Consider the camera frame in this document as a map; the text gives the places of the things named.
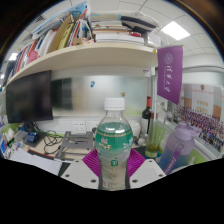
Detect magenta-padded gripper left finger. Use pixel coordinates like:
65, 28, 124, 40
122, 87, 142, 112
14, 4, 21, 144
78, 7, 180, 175
59, 148, 101, 190

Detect white wall socket row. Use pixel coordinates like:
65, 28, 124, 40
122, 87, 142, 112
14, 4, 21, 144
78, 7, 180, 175
72, 120, 87, 134

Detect black computer monitor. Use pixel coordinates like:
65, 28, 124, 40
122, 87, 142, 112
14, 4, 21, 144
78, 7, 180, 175
5, 69, 54, 124

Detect purple translucent water bottle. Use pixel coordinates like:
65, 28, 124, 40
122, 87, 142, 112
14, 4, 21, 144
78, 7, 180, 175
158, 121, 201, 176

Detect small blue box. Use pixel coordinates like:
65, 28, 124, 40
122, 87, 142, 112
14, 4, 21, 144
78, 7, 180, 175
26, 131, 38, 144

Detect written white paper sheet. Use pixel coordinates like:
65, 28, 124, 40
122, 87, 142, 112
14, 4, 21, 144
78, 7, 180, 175
9, 147, 64, 176

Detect grey metal laptop stand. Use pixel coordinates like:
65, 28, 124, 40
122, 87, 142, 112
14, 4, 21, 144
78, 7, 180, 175
54, 130, 95, 161

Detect glass jar with green stems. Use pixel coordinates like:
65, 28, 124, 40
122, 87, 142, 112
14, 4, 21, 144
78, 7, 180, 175
144, 116, 168, 159

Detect blue tissue box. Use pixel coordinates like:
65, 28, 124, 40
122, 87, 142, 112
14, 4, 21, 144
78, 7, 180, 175
0, 128, 15, 158

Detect purple hanging flag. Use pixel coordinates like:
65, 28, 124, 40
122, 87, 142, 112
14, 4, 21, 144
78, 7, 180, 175
156, 45, 184, 105

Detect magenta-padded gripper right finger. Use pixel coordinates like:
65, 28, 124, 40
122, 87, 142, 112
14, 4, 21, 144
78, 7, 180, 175
124, 148, 167, 190

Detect dark wine bottle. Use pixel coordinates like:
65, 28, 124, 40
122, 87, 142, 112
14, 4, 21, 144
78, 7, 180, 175
141, 95, 154, 136

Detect black cables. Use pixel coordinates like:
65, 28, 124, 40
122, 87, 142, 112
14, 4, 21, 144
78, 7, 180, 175
33, 122, 64, 156

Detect cream shelf unit with books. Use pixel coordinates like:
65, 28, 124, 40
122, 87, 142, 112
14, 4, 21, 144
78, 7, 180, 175
1, 1, 161, 91

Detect green-labelled clear drink bottle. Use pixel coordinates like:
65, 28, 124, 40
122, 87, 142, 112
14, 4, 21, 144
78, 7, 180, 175
94, 97, 134, 191

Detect group photo poster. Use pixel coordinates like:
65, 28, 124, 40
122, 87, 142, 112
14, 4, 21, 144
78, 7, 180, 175
176, 83, 224, 144

